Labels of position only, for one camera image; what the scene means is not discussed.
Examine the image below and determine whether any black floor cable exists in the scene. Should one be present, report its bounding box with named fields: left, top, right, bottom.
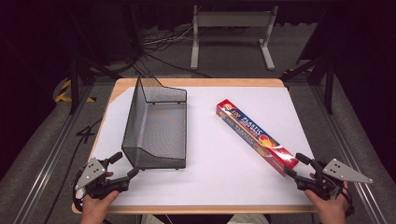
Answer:
left=42, top=117, right=105, bottom=224

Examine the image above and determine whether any white table sheet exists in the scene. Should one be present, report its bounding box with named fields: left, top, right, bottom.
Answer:
left=83, top=86, right=315, bottom=207

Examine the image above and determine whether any black wire mesh basket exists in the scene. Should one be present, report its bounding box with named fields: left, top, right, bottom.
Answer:
left=120, top=74, right=189, bottom=172

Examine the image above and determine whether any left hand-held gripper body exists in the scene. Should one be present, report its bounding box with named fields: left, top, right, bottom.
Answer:
left=74, top=156, right=131, bottom=201

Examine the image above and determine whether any black metal stand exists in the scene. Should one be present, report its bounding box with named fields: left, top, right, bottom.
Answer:
left=66, top=46, right=123, bottom=116
left=281, top=55, right=336, bottom=115

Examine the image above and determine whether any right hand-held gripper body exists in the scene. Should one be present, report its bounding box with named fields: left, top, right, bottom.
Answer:
left=295, top=158, right=374, bottom=202

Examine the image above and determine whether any right hand-held gripper cable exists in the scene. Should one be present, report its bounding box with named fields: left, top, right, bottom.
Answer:
left=340, top=186, right=356, bottom=217

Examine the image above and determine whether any aluminium floor rail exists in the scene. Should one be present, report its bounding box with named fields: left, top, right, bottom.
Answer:
left=311, top=84, right=388, bottom=224
left=12, top=84, right=95, bottom=224

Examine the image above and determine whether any yellow black striped tape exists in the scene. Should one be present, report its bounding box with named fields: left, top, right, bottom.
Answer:
left=54, top=78, right=96, bottom=104

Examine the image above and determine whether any bundle of floor cables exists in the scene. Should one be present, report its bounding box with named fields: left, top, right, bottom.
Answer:
left=132, top=24, right=214, bottom=79

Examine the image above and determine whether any grey metal stand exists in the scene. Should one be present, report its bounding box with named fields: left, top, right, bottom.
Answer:
left=190, top=5, right=279, bottom=71

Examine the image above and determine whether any person's right hand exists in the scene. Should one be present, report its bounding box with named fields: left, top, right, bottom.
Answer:
left=304, top=173, right=349, bottom=224

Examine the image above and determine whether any red blue plastic wrap box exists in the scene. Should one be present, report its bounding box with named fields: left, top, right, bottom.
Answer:
left=216, top=98, right=300, bottom=177

